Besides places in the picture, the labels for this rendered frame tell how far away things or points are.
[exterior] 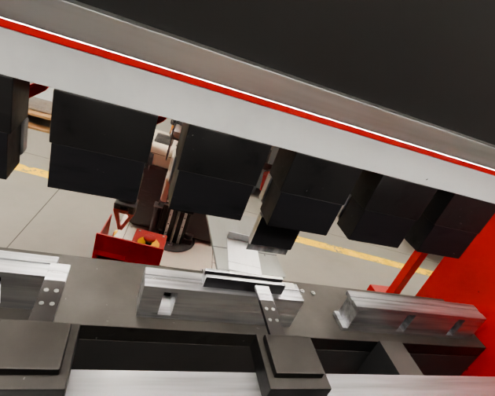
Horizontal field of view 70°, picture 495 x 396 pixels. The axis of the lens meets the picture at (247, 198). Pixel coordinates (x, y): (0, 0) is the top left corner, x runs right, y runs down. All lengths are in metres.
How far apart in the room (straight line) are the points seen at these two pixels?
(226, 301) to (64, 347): 0.38
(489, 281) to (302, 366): 0.89
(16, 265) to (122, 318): 0.23
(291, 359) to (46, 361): 0.38
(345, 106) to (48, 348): 0.51
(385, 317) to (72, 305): 0.80
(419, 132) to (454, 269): 1.08
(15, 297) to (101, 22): 0.62
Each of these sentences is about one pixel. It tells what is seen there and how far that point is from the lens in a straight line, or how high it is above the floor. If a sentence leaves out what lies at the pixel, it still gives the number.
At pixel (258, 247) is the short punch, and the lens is 0.80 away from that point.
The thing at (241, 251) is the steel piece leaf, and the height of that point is 1.00.
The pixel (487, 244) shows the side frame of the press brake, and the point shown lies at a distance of 1.45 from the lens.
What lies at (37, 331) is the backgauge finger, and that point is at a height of 1.03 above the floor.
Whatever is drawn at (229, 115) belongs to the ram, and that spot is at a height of 1.37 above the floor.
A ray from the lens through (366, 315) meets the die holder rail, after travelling 1.06.
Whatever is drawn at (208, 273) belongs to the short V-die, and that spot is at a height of 0.99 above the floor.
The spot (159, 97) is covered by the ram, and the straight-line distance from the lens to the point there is 0.58.
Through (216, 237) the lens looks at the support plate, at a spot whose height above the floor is 1.00.
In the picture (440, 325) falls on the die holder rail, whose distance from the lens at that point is 1.27.
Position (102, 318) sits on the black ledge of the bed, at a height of 0.87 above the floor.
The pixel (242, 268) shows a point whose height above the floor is 1.00.
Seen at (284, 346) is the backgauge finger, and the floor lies 1.03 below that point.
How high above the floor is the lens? 1.52
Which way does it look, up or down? 26 degrees down
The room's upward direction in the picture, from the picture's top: 21 degrees clockwise
